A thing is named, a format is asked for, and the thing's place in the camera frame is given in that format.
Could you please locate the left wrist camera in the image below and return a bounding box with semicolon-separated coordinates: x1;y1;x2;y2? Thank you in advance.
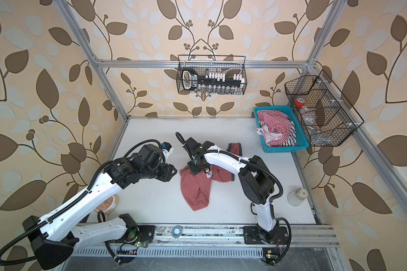
161;142;174;160

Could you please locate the black socket set tool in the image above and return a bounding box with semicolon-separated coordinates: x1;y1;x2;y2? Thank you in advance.
176;67;247;93

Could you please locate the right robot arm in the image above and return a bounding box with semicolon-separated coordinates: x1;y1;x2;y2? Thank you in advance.
175;132;292;266

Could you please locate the wire basket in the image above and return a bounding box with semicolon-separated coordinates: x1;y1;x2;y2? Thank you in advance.
284;71;364;147
176;54;248;96

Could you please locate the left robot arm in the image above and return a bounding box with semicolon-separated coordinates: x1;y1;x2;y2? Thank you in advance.
0;140;177;270

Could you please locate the red white striped garment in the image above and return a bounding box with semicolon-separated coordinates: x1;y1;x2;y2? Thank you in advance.
256;110;297;147

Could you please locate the red tank top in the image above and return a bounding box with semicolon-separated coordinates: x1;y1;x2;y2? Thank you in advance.
179;142;243;212

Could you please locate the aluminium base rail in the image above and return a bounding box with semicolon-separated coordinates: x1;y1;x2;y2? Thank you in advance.
139;222;340;248

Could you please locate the round tan pad dish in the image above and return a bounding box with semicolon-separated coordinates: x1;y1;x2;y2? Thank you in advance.
94;195;119;215

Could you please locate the round blue button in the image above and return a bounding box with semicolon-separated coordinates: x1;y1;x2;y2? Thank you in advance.
171;225;183;239

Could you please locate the right wire basket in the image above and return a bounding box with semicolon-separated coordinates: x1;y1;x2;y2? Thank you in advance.
284;71;364;147

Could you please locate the red capped plastic bottle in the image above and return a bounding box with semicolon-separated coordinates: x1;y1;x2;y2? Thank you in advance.
295;98;318;125

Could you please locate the back wire basket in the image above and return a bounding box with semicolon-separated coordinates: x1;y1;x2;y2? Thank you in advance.
176;54;248;96

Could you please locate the white plastic bottle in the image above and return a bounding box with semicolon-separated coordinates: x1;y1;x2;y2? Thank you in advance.
287;188;309;207

